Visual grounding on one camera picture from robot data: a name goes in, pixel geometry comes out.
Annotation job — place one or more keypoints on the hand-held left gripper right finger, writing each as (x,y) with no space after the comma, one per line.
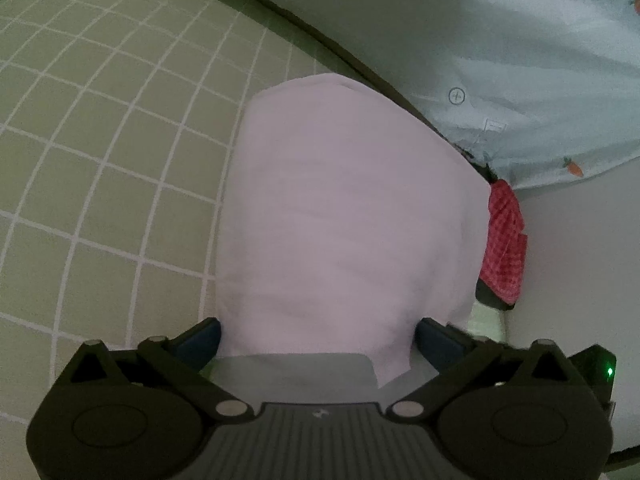
(435,344)

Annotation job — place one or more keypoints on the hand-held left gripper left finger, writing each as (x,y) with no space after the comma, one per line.
(200,344)

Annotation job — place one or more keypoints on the white garment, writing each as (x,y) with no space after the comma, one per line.
(345,220)

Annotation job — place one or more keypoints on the white side panel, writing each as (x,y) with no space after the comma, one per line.
(575,260)

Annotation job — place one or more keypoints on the red checked cloth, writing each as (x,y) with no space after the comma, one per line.
(505,240)

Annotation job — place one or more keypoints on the green grid mat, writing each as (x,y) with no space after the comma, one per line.
(100,135)

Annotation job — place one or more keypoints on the carrot print bed sheet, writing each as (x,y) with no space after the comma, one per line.
(500,35)

